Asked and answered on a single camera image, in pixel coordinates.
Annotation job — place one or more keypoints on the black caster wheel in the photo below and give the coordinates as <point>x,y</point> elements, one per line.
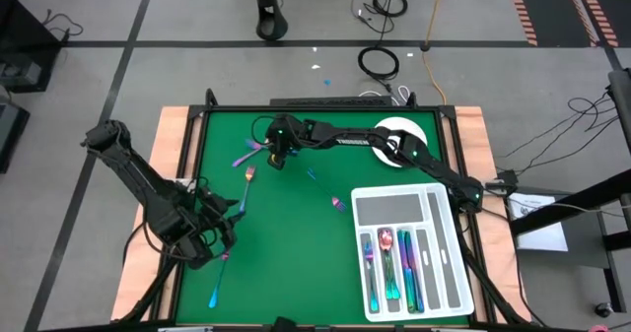
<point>602,309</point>

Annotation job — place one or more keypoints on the white round plate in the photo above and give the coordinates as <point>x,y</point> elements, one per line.
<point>404,122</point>

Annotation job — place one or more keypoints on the green table mat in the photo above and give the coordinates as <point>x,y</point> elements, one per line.
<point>286,214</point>

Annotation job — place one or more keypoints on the black upright post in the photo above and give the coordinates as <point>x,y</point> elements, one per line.
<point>622,105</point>

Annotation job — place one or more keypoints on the iridescent rainbow spoon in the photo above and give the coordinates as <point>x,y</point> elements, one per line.
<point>396,290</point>
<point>385,238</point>
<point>244,158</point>
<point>215,292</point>

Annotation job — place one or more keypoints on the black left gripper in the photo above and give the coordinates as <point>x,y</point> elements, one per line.
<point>214,228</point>

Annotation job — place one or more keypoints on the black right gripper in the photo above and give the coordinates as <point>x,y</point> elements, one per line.
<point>282,135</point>

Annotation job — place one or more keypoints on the black power adapter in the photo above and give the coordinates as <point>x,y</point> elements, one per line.
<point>505,179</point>

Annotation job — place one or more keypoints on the black aluminium table frame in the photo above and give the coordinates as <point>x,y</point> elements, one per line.
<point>320,108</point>

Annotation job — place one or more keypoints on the white plastic cutlery organizer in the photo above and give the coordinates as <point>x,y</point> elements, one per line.
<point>389,209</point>

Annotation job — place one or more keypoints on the black metal stand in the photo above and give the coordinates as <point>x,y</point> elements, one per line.
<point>591,189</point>

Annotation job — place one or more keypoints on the black floor stand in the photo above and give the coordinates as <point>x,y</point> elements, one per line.
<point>268,26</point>

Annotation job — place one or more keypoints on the black ribbed bar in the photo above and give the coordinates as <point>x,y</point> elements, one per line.
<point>330,101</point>

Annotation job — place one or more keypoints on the white paper sheet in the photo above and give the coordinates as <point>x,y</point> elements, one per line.
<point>542,233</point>

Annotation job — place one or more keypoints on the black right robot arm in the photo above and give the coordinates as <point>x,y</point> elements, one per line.
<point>355,141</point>

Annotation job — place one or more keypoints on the black cabinet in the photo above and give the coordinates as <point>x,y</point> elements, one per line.
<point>24,31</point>

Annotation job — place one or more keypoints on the black equipment case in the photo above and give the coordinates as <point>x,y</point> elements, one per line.
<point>12,135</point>

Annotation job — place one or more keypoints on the grey equipment box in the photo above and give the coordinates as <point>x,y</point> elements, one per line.
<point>20,73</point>

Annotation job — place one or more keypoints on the pink round object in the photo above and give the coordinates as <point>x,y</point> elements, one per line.
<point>599,329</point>

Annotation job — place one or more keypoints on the grey metal bracket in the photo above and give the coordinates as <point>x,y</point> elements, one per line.
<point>180,181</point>

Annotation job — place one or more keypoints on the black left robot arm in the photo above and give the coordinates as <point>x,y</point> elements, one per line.
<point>138,174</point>

